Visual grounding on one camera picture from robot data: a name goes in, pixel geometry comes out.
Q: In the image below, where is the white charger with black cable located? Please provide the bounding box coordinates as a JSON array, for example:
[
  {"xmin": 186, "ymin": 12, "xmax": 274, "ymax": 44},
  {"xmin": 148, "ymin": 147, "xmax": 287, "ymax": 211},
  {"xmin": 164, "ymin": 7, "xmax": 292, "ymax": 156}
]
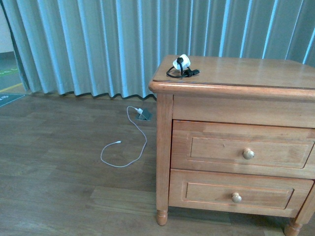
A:
[{"xmin": 166, "ymin": 54, "xmax": 200, "ymax": 78}]

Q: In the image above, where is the wooden drawer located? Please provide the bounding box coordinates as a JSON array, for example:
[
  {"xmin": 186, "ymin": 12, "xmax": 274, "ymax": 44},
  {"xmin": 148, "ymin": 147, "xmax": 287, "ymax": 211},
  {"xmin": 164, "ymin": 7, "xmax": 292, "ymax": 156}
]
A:
[
  {"xmin": 171, "ymin": 120, "xmax": 315, "ymax": 179},
  {"xmin": 169, "ymin": 169, "xmax": 314, "ymax": 217}
]

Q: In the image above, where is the open grey floor socket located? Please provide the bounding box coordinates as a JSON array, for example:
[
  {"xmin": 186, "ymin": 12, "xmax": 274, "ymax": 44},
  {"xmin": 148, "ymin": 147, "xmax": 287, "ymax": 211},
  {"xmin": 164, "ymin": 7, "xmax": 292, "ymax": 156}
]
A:
[{"xmin": 136, "ymin": 108, "xmax": 152, "ymax": 121}]

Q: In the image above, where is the wooden nightstand cabinet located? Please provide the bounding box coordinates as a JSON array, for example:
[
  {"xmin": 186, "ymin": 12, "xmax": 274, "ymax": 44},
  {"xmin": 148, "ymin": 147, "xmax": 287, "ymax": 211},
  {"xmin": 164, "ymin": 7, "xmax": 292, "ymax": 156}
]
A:
[{"xmin": 149, "ymin": 55, "xmax": 315, "ymax": 236}]

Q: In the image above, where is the light blue pleated curtain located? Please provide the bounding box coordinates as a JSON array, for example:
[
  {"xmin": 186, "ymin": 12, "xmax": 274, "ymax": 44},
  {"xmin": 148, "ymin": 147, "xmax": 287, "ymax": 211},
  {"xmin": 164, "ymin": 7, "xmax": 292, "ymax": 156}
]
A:
[{"xmin": 0, "ymin": 0, "xmax": 315, "ymax": 97}]

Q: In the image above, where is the green floor sign sticker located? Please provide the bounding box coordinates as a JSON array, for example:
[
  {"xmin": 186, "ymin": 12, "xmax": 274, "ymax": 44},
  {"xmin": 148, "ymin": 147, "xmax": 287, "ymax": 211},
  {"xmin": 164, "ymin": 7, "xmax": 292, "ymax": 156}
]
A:
[{"xmin": 0, "ymin": 93, "xmax": 25, "ymax": 107}]

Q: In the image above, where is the white cable on floor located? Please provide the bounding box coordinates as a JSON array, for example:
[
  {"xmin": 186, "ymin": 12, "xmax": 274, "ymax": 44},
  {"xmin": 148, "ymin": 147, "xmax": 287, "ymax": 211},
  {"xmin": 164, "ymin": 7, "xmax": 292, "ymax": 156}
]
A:
[{"xmin": 100, "ymin": 106, "xmax": 148, "ymax": 168}]

